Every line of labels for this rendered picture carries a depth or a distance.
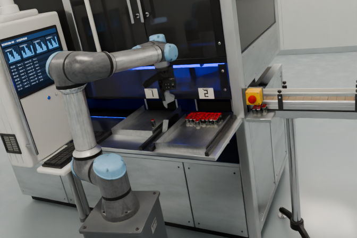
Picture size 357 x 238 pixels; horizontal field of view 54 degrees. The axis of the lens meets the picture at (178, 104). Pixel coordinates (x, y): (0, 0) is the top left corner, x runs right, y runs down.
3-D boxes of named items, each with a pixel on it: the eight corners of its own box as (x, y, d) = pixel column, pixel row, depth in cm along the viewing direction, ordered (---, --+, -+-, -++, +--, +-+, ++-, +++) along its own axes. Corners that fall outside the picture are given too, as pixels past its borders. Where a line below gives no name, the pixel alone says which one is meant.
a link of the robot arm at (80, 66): (79, 53, 114) (178, 37, 149) (61, 53, 121) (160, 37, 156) (85, 88, 117) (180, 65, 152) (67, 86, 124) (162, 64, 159)
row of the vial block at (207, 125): (187, 124, 186) (185, 116, 185) (219, 126, 178) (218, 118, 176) (185, 126, 185) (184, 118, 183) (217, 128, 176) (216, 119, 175)
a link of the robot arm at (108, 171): (113, 202, 130) (104, 170, 125) (92, 192, 139) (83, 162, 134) (136, 185, 138) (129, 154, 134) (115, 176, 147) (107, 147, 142)
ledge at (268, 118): (253, 111, 194) (252, 108, 193) (277, 111, 188) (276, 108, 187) (246, 121, 182) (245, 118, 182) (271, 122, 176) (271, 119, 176)
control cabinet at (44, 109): (69, 127, 236) (33, 8, 209) (92, 128, 227) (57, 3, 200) (7, 166, 195) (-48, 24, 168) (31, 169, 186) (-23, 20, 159)
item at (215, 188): (96, 147, 389) (75, 71, 359) (288, 164, 294) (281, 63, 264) (25, 203, 307) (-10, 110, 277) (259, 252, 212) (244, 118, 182)
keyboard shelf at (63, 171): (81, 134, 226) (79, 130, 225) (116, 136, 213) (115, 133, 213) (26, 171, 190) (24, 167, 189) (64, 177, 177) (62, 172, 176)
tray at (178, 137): (186, 119, 194) (185, 113, 193) (231, 120, 182) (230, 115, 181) (155, 149, 166) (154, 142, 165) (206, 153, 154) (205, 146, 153)
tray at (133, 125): (144, 110, 219) (143, 104, 218) (181, 110, 207) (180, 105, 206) (112, 134, 191) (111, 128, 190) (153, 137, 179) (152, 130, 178)
